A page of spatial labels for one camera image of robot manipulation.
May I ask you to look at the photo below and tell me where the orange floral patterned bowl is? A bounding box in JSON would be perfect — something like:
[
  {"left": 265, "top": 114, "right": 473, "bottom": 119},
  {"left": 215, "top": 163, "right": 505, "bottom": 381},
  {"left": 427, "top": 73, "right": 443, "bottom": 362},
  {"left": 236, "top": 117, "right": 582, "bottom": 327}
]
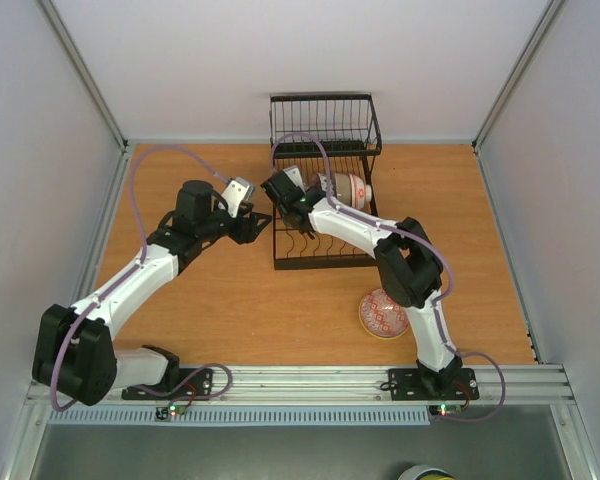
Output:
[{"left": 351, "top": 175, "right": 373, "bottom": 210}]

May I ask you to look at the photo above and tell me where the black wire dish rack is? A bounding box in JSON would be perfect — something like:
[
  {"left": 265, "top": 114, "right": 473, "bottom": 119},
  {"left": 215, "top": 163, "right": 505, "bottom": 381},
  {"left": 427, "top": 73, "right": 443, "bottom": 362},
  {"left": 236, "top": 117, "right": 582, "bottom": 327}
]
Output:
[{"left": 268, "top": 93, "right": 384, "bottom": 273}]

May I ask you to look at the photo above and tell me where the blue chevron bowl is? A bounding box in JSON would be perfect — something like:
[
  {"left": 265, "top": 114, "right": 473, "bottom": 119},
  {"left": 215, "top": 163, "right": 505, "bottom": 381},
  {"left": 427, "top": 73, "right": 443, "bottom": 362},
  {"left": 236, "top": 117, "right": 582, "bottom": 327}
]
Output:
[{"left": 358, "top": 288, "right": 409, "bottom": 323}]

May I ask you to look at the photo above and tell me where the yellow dotted bowl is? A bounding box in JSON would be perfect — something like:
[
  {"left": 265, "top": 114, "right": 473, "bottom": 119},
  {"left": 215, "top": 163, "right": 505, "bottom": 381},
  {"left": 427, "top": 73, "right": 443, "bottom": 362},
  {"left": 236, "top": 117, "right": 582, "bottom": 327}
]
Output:
[{"left": 361, "top": 321, "right": 409, "bottom": 340}]

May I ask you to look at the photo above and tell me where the red dotted upturned bowl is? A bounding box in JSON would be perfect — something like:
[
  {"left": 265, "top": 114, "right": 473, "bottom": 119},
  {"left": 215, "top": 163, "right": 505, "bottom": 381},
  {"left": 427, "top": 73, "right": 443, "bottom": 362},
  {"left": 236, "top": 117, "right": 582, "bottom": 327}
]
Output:
[{"left": 312, "top": 172, "right": 336, "bottom": 195}]

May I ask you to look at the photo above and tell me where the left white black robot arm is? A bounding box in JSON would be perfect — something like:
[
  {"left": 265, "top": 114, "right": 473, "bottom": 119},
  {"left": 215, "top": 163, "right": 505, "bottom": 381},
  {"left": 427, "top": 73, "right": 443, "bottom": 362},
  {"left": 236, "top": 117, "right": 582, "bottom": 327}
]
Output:
[{"left": 32, "top": 178, "right": 271, "bottom": 406}]

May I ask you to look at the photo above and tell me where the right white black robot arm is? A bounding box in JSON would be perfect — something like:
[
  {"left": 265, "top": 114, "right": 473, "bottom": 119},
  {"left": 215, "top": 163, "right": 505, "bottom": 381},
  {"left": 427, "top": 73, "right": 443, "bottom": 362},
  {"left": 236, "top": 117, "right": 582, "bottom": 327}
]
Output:
[{"left": 261, "top": 167, "right": 463, "bottom": 398}]

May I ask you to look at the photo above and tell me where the left small circuit board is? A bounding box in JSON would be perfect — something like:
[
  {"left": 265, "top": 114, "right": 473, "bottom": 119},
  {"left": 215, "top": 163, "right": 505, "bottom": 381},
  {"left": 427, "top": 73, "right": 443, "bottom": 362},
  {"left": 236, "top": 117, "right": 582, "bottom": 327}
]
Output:
[{"left": 154, "top": 405, "right": 188, "bottom": 421}]

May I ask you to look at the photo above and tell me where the small circuit board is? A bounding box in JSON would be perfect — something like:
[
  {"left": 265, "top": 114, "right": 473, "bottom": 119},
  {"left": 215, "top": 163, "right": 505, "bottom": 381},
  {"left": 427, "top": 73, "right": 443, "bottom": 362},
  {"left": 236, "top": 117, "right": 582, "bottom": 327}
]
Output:
[
  {"left": 154, "top": 405, "right": 188, "bottom": 421},
  {"left": 429, "top": 403, "right": 465, "bottom": 417}
]

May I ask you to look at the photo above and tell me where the right small circuit board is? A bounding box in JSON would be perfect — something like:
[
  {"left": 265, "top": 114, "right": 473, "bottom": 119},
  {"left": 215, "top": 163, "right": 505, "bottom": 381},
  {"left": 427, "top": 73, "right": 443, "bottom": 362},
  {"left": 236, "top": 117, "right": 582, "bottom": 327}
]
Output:
[{"left": 429, "top": 403, "right": 465, "bottom": 417}]

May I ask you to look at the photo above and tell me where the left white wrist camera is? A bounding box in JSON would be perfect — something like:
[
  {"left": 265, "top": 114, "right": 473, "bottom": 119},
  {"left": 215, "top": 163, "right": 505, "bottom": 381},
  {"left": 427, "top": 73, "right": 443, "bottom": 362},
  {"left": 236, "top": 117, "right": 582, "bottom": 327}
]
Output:
[{"left": 221, "top": 177, "right": 254, "bottom": 218}]

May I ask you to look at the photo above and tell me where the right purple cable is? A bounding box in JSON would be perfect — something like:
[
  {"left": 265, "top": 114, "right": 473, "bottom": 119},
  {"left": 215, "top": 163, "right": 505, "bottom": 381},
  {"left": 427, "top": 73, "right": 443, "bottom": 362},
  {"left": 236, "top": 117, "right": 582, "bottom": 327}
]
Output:
[{"left": 270, "top": 132, "right": 507, "bottom": 426}]

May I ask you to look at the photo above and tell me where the purple cable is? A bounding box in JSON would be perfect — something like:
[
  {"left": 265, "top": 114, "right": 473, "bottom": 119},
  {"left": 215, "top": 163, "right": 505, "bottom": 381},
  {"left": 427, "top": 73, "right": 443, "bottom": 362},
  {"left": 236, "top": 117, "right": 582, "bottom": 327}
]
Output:
[
  {"left": 270, "top": 132, "right": 507, "bottom": 426},
  {"left": 49, "top": 144, "right": 231, "bottom": 414}
]

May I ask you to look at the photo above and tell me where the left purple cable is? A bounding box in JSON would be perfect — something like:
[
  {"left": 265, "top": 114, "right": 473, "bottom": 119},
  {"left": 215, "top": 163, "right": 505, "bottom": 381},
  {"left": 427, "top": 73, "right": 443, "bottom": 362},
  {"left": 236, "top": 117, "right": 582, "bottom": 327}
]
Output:
[{"left": 49, "top": 144, "right": 231, "bottom": 414}]

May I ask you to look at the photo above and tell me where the aluminium frame rail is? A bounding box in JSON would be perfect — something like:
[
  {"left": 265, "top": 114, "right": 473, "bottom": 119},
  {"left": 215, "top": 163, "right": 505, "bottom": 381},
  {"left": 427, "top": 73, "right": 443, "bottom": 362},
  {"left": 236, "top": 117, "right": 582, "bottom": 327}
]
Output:
[{"left": 25, "top": 363, "right": 576, "bottom": 405}]

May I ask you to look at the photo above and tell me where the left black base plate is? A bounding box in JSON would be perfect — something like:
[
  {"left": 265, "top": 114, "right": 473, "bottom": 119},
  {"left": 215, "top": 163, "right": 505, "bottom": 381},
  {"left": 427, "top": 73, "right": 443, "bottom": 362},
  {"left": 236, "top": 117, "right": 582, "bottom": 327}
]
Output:
[{"left": 121, "top": 368, "right": 214, "bottom": 401}]

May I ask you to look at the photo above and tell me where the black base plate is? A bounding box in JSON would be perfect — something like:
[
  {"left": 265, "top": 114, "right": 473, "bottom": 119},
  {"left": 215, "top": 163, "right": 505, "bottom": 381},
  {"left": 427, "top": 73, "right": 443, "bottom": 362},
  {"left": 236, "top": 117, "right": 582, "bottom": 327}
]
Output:
[
  {"left": 383, "top": 368, "right": 480, "bottom": 401},
  {"left": 121, "top": 368, "right": 214, "bottom": 401}
]

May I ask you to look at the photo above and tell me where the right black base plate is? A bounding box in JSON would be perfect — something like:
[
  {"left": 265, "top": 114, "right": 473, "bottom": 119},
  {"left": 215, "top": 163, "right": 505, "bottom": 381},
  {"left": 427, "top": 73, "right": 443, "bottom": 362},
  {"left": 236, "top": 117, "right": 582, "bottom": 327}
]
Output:
[{"left": 383, "top": 368, "right": 480, "bottom": 401}]

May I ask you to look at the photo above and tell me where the grey slotted cable duct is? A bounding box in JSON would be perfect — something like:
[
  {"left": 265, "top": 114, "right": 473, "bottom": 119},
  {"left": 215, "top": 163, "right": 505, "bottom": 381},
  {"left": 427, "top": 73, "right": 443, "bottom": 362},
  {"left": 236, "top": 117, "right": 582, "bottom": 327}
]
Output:
[{"left": 48, "top": 406, "right": 430, "bottom": 427}]

